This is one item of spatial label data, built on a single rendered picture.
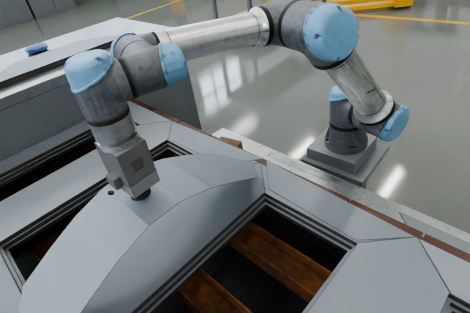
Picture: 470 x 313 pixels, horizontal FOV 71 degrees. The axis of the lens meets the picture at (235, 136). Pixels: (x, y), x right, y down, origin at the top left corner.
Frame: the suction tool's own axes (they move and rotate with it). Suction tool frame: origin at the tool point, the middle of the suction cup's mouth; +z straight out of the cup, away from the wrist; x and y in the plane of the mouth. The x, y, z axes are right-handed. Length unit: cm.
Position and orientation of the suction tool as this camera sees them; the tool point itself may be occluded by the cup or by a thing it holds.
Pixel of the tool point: (142, 197)
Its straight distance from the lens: 74.2
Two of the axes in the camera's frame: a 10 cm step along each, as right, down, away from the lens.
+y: 7.4, 3.0, -6.1
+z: 1.3, 8.1, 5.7
